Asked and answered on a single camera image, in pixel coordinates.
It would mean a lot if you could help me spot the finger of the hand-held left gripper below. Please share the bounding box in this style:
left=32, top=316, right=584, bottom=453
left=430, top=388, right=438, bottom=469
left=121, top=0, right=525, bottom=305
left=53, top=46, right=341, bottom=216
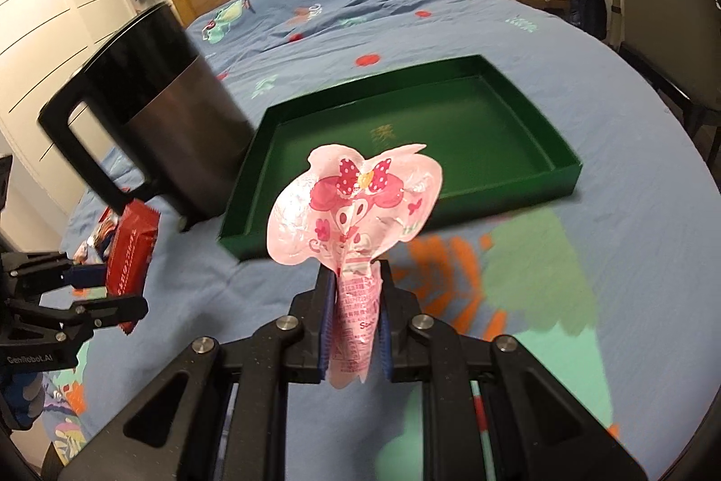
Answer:
left=10, top=294, right=149, bottom=344
left=0, top=251, right=108, bottom=293

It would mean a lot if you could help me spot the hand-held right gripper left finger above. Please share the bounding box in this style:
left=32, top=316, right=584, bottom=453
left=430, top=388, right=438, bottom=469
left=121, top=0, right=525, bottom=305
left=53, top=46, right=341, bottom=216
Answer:
left=53, top=264, right=339, bottom=481

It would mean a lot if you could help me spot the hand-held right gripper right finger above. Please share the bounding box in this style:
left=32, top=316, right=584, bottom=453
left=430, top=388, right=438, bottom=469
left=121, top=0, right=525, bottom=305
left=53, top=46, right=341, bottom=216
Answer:
left=374, top=260, right=648, bottom=481

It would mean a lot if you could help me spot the red snack packet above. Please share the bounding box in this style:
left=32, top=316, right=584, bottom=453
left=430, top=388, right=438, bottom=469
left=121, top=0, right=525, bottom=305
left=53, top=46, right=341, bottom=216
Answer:
left=105, top=200, right=161, bottom=335

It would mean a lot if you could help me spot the white and blue snack packet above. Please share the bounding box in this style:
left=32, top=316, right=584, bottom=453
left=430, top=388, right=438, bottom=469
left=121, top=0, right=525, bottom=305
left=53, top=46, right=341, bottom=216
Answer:
left=84, top=208, right=122, bottom=265

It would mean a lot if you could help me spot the pink cartoon snack packet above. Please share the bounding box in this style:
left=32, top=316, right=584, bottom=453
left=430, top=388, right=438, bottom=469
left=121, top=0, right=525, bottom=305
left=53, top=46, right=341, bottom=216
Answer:
left=266, top=143, right=443, bottom=392

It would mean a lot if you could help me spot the green cardboard tray box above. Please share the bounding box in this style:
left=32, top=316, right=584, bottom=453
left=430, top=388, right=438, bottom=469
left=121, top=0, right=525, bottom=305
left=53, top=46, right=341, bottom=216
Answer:
left=219, top=54, right=581, bottom=265

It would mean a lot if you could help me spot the person's left hand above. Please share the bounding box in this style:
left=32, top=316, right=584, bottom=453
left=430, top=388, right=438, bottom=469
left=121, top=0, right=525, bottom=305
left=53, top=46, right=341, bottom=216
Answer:
left=0, top=374, right=49, bottom=431

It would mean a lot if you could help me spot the white wardrobe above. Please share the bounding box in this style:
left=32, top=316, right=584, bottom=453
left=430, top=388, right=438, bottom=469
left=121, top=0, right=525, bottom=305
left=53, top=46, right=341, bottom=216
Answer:
left=0, top=0, right=181, bottom=166

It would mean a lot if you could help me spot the blue printed blanket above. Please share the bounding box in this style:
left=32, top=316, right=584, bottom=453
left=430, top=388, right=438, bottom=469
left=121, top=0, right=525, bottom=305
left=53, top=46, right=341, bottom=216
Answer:
left=42, top=0, right=721, bottom=481

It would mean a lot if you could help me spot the dark shopping bag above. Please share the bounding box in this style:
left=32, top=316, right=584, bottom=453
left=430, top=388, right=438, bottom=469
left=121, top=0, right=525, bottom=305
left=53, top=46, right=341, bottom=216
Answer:
left=568, top=0, right=609, bottom=37

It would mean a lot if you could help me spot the grey chair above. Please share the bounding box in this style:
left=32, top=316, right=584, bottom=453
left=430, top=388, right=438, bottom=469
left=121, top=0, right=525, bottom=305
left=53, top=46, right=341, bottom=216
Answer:
left=611, top=0, right=721, bottom=144

